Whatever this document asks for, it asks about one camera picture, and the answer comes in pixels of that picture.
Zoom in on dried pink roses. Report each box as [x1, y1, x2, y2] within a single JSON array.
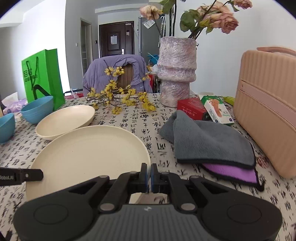
[[139, 1, 252, 40]]

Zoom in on blue bowl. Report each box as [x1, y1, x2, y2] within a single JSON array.
[[0, 113, 16, 144], [21, 96, 54, 124]]

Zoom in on grey refrigerator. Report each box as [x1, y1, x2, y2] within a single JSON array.
[[138, 15, 166, 65]]

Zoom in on green paper shopping bag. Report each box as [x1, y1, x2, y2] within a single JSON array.
[[22, 49, 65, 110]]

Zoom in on dark entrance door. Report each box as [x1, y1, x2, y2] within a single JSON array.
[[99, 21, 135, 57]]

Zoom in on yellow blossom branch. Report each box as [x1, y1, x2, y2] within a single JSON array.
[[86, 66, 156, 115]]

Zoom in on red box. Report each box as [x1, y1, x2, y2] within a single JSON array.
[[177, 97, 211, 121]]

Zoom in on wooden chair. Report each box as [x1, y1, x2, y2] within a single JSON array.
[[117, 64, 133, 88]]

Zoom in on purple textured vase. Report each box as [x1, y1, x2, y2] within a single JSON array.
[[157, 37, 197, 108]]

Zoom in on green white carton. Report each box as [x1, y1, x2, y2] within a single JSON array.
[[199, 94, 234, 126]]

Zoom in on cream plate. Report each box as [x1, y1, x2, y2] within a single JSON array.
[[35, 105, 95, 141], [26, 126, 151, 201]]

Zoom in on pink ribbed case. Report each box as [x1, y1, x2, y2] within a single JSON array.
[[233, 47, 295, 178]]

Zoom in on grey purple cloth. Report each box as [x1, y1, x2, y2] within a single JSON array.
[[159, 110, 265, 192]]

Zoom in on purple jacket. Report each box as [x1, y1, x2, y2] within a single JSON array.
[[82, 54, 152, 97]]

